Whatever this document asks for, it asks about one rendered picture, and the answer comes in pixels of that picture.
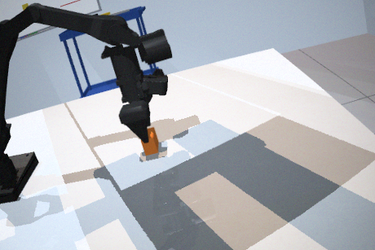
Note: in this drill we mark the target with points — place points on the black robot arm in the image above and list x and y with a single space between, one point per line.
111 29

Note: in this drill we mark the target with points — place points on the orange block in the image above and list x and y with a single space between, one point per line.
151 147

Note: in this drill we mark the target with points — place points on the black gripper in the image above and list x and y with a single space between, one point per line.
136 114

